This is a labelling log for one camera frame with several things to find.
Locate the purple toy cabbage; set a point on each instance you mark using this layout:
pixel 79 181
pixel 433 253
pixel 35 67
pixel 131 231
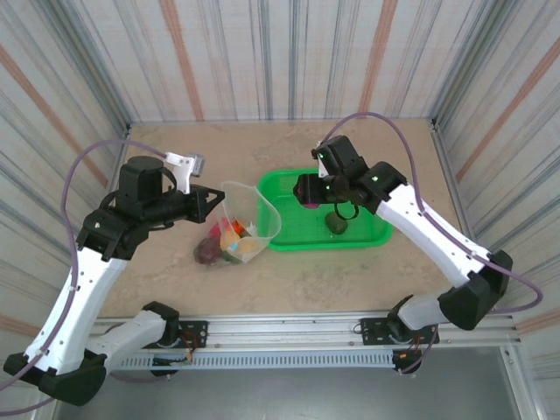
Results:
pixel 311 205

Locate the pink red toy apple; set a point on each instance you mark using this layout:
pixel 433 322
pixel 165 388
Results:
pixel 216 228

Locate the green plastic basket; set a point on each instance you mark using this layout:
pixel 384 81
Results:
pixel 289 219

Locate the clear zip-top bag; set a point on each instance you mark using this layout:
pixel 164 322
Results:
pixel 245 197

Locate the yellow toy lemon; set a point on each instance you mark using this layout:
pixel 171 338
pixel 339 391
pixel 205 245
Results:
pixel 229 240

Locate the dark green toy avocado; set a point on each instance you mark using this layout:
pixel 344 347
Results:
pixel 336 224

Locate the dark red toy fruit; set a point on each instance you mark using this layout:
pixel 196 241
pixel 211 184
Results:
pixel 207 251

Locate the small yellow orange toy fruit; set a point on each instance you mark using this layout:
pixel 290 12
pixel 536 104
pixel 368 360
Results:
pixel 248 245

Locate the green toy pepper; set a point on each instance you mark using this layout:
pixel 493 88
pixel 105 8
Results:
pixel 229 258

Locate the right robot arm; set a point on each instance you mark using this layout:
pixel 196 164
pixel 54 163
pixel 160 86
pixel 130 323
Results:
pixel 429 236

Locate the black left connector box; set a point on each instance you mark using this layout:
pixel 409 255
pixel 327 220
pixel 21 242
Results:
pixel 166 373

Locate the black connector box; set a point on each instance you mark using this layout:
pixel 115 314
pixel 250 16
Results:
pixel 166 373
pixel 407 359

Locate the black right connector box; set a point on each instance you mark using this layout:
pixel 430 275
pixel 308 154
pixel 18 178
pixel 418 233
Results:
pixel 407 359

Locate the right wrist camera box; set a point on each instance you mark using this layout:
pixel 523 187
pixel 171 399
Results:
pixel 324 168

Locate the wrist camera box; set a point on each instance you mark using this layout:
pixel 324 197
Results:
pixel 324 168
pixel 188 164

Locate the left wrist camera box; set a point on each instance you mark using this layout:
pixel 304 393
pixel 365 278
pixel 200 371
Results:
pixel 188 164

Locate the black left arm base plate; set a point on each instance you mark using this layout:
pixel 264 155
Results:
pixel 197 332

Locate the aluminium mounting rail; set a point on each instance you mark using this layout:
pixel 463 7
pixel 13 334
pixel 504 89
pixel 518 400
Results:
pixel 284 328

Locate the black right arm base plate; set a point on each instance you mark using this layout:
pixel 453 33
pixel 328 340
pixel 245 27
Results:
pixel 372 330

